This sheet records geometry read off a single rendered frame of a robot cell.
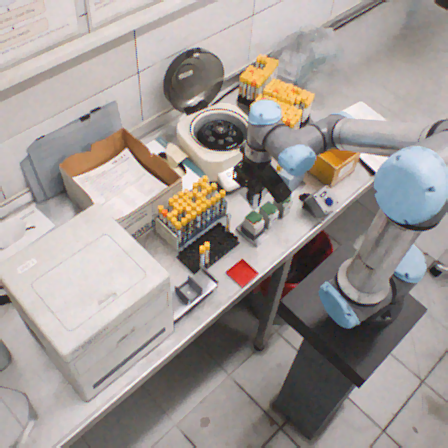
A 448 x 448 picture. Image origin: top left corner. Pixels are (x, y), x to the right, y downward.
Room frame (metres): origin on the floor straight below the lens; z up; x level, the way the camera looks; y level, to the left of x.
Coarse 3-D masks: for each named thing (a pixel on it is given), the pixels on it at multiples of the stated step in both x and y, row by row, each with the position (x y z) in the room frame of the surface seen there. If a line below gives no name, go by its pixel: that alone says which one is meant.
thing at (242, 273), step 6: (240, 264) 0.79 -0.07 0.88; (246, 264) 0.79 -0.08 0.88; (228, 270) 0.76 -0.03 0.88; (234, 270) 0.77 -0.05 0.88; (240, 270) 0.77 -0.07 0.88; (246, 270) 0.77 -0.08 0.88; (252, 270) 0.77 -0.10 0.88; (234, 276) 0.75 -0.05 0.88; (240, 276) 0.75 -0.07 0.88; (246, 276) 0.75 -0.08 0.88; (252, 276) 0.75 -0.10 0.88; (240, 282) 0.73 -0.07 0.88; (246, 282) 0.73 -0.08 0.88
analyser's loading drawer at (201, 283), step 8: (200, 272) 0.73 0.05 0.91; (208, 272) 0.72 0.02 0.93; (192, 280) 0.68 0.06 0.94; (200, 280) 0.70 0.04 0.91; (208, 280) 0.70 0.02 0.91; (216, 280) 0.70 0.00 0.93; (176, 288) 0.66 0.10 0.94; (184, 288) 0.67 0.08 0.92; (192, 288) 0.68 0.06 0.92; (200, 288) 0.66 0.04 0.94; (208, 288) 0.68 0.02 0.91; (176, 296) 0.65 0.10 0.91; (184, 296) 0.63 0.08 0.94; (192, 296) 0.65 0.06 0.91; (200, 296) 0.65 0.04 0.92; (176, 304) 0.62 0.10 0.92; (184, 304) 0.63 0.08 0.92; (192, 304) 0.63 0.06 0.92; (176, 312) 0.60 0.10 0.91; (184, 312) 0.60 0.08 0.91
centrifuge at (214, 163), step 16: (208, 112) 1.30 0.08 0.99; (224, 112) 1.31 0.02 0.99; (240, 112) 1.32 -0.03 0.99; (192, 128) 1.22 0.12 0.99; (240, 128) 1.28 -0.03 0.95; (192, 144) 1.15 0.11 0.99; (192, 160) 1.13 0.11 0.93; (208, 160) 1.09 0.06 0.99; (224, 160) 1.10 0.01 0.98; (240, 160) 1.13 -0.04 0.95; (208, 176) 1.08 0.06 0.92; (224, 176) 1.08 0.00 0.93
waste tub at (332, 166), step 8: (328, 152) 1.27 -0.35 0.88; (336, 152) 1.26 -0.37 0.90; (344, 152) 1.24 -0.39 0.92; (352, 152) 1.22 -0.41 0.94; (320, 160) 1.16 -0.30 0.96; (328, 160) 1.24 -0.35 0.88; (336, 160) 1.24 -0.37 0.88; (344, 160) 1.24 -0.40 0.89; (352, 160) 1.18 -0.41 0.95; (312, 168) 1.17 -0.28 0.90; (320, 168) 1.15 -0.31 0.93; (328, 168) 1.13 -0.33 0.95; (336, 168) 1.11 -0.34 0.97; (344, 168) 1.15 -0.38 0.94; (352, 168) 1.19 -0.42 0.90; (320, 176) 1.15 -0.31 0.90; (328, 176) 1.13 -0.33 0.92; (336, 176) 1.13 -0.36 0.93; (344, 176) 1.16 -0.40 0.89; (328, 184) 1.12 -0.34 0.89
